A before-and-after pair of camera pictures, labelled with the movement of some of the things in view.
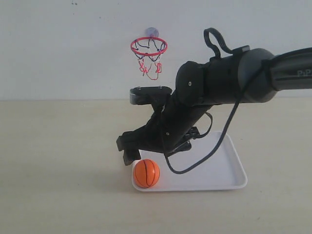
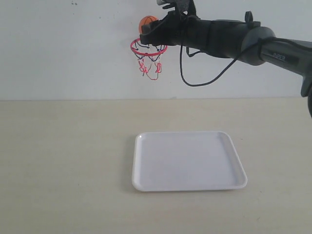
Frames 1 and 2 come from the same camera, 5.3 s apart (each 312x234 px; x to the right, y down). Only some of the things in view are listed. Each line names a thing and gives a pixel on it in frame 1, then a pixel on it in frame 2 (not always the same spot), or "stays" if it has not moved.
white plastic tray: x=223 y=169 stays
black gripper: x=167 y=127 to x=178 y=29
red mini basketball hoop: x=148 y=50 stays
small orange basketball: x=146 y=173 to x=146 y=21
